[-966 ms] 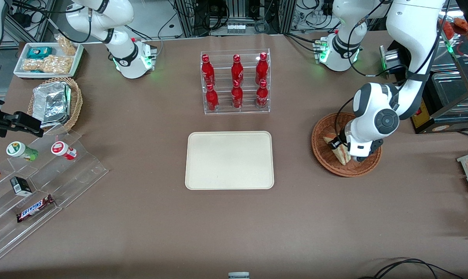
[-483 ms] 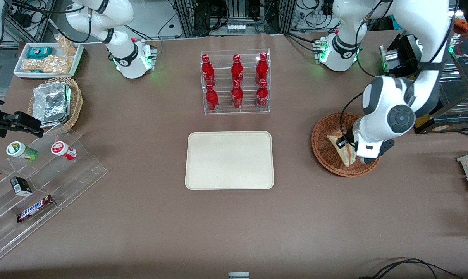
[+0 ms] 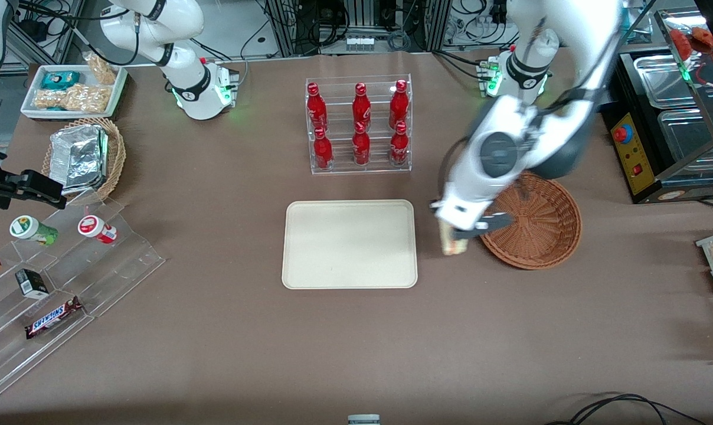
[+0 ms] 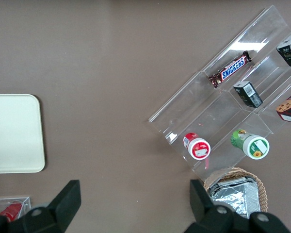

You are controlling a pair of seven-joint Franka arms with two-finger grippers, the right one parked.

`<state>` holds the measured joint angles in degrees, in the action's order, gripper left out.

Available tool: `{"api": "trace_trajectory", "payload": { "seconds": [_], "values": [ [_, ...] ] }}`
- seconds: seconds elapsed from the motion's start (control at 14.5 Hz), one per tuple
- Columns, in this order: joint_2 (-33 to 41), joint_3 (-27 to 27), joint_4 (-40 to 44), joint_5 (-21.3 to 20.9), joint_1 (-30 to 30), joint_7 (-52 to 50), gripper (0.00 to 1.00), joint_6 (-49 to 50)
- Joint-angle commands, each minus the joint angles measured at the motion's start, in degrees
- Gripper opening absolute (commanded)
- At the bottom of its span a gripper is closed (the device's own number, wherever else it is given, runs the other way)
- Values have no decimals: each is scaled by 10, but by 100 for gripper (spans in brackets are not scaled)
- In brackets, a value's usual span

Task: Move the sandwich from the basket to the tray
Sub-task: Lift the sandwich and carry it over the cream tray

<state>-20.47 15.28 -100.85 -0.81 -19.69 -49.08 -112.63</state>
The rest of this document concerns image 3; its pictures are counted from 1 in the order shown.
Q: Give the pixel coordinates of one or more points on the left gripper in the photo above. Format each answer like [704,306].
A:
[432,205]

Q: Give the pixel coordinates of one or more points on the triangle sandwich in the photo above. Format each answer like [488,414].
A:
[454,247]

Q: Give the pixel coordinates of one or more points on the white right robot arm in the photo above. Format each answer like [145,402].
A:
[197,88]

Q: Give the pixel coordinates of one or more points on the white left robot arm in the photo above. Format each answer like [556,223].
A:
[519,77]

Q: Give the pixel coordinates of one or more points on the brown round wicker basket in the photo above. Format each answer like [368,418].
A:
[539,230]

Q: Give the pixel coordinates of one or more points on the light wicker basket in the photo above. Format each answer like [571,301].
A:
[115,156]

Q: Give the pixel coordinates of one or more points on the cream rectangular plastic tray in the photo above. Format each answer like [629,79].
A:
[344,248]

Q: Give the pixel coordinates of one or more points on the white snack tray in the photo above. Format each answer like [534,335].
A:
[117,88]

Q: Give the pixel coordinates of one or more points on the green lidded snack cup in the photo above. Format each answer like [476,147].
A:
[29,228]

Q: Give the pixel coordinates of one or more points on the foil wrapped package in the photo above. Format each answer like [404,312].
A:
[79,156]

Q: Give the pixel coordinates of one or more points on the red lidded snack cup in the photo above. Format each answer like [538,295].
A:
[94,227]

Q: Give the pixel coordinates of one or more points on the small black barcode box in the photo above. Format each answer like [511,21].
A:
[33,284]

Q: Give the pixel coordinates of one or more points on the large clear nut bag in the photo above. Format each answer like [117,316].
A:
[73,98]

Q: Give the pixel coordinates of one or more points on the red cola bottle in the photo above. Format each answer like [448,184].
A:
[361,147]
[316,109]
[323,150]
[399,146]
[398,103]
[361,106]

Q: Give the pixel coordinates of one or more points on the teal snack packet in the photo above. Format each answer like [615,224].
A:
[60,79]

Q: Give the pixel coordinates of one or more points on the clear acrylic stepped shelf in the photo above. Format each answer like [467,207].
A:
[114,265]

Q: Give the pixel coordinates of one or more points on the Snickers chocolate bar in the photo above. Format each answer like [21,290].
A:
[52,319]

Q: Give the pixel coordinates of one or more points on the clear acrylic bottle rack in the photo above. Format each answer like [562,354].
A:
[359,170]

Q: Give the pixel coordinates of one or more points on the small clear nut bag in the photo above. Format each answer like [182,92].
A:
[101,69]

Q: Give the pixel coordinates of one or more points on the black food display appliance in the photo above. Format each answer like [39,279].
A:
[651,153]

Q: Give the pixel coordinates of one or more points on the white power strip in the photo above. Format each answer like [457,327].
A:
[359,42]

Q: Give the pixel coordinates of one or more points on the silver metal pan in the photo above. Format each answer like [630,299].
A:
[663,79]
[687,136]

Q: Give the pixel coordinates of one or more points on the red packaged food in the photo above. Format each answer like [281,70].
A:
[681,38]

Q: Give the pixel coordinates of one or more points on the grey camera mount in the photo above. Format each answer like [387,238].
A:
[363,419]

